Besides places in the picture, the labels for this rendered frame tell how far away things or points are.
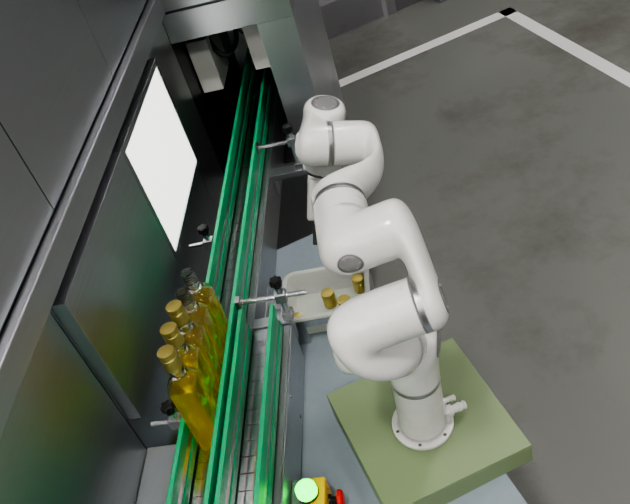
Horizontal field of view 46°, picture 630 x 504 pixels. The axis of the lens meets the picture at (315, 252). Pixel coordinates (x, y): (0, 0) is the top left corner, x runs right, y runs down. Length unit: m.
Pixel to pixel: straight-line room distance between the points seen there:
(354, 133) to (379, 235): 0.27
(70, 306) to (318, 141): 0.52
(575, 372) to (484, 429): 1.13
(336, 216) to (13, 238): 0.55
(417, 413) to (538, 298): 1.50
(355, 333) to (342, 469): 0.64
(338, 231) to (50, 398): 0.59
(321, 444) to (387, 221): 0.77
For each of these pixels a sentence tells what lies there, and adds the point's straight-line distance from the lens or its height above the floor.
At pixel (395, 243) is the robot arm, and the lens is 1.03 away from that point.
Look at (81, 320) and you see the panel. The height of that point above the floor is 1.26.
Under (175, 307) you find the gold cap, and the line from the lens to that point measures 1.48.
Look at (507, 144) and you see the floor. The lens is 3.65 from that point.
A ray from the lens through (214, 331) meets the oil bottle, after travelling 1.61.
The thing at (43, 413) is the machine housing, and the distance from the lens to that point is 1.32.
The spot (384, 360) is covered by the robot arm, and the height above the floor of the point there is 1.28.
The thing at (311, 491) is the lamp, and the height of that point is 0.85.
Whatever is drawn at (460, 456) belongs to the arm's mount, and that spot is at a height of 0.81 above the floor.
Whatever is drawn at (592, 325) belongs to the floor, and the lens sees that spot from 2.80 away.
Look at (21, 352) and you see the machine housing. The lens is 1.25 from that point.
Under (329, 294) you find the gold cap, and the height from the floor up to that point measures 0.81.
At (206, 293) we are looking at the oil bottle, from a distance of 1.60.
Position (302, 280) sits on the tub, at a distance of 1.93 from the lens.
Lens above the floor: 2.11
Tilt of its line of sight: 40 degrees down
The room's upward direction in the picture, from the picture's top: 19 degrees counter-clockwise
